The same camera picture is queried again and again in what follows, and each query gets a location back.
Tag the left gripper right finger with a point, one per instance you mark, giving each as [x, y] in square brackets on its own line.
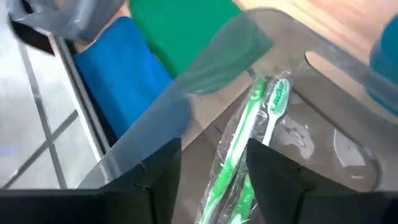
[311, 202]

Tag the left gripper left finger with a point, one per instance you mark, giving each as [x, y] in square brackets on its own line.
[93, 207]

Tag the green toothbrush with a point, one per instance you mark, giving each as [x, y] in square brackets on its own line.
[239, 137]
[280, 96]

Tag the clear smoky plastic bin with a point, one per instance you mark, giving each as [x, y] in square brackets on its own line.
[77, 21]
[326, 124]

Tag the blue flat mat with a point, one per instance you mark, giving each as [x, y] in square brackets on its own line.
[124, 77]

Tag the teal plastic bin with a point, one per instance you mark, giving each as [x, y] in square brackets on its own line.
[388, 62]

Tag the green flat mat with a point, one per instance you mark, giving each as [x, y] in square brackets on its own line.
[174, 31]

